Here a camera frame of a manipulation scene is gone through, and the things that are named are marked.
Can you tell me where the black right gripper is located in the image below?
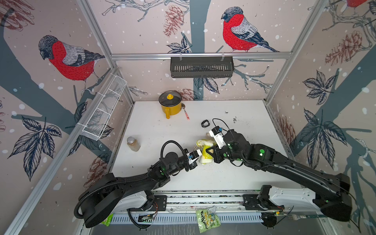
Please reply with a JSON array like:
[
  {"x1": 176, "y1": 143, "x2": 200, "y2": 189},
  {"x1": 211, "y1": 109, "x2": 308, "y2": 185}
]
[{"x1": 204, "y1": 141, "x2": 246, "y2": 163}]

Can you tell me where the yellow-green white towel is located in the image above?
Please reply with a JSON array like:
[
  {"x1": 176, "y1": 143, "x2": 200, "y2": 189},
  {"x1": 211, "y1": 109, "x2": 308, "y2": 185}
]
[{"x1": 196, "y1": 132, "x2": 216, "y2": 165}]

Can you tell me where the black wrist watch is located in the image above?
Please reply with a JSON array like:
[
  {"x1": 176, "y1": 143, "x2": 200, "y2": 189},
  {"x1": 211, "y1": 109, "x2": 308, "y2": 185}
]
[{"x1": 201, "y1": 119, "x2": 210, "y2": 128}]

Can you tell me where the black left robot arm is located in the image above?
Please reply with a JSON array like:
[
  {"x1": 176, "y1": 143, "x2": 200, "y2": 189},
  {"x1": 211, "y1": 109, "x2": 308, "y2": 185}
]
[{"x1": 73, "y1": 150, "x2": 202, "y2": 228}]

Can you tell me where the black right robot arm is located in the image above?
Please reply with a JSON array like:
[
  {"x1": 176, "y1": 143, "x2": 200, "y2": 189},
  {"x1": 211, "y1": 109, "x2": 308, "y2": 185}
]
[{"x1": 205, "y1": 126, "x2": 353, "y2": 222}]

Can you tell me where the small glass spice jar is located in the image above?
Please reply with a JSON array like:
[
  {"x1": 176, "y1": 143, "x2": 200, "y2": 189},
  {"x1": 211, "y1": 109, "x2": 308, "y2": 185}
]
[{"x1": 127, "y1": 137, "x2": 141, "y2": 152}]

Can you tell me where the green white snack bag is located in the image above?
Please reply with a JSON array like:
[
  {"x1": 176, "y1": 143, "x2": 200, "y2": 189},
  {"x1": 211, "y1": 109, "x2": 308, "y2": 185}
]
[{"x1": 196, "y1": 206, "x2": 221, "y2": 233}]

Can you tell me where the yellow pot with lid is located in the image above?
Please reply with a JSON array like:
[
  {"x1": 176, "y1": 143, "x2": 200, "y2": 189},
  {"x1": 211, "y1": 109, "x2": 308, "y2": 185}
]
[{"x1": 158, "y1": 91, "x2": 182, "y2": 119}]

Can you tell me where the green snack packet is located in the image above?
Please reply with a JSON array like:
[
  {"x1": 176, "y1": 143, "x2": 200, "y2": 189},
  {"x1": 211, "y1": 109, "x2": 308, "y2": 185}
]
[{"x1": 101, "y1": 214, "x2": 114, "y2": 227}]

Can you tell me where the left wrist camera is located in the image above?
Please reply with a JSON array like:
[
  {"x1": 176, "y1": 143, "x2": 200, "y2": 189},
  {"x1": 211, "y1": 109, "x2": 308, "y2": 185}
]
[{"x1": 189, "y1": 149, "x2": 202, "y2": 162}]

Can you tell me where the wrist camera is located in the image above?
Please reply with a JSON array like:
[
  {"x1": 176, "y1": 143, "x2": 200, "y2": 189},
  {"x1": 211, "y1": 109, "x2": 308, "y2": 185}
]
[
  {"x1": 209, "y1": 126, "x2": 226, "y2": 149},
  {"x1": 189, "y1": 149, "x2": 202, "y2": 162}
]

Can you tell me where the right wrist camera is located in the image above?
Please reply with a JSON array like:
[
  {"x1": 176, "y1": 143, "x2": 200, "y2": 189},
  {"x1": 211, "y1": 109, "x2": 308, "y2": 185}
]
[{"x1": 209, "y1": 126, "x2": 226, "y2": 149}]

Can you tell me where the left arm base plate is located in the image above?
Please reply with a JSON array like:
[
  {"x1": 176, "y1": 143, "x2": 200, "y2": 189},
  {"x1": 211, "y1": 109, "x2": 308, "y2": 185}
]
[{"x1": 127, "y1": 195, "x2": 167, "y2": 212}]

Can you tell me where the pink handled spoon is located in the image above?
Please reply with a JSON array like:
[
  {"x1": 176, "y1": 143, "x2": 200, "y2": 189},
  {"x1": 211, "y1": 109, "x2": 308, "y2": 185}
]
[{"x1": 181, "y1": 103, "x2": 190, "y2": 120}]

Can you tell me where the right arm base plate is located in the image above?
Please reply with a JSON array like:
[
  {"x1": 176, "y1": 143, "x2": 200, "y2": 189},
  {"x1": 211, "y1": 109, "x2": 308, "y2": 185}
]
[{"x1": 242, "y1": 194, "x2": 285, "y2": 211}]

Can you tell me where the black hanging wire basket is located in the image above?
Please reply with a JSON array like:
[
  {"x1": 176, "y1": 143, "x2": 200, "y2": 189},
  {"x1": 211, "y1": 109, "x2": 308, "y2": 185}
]
[{"x1": 170, "y1": 56, "x2": 235, "y2": 78}]

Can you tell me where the white mesh wall shelf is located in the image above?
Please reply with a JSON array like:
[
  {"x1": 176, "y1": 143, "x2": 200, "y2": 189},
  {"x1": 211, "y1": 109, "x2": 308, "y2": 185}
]
[{"x1": 80, "y1": 74, "x2": 127, "y2": 141}]

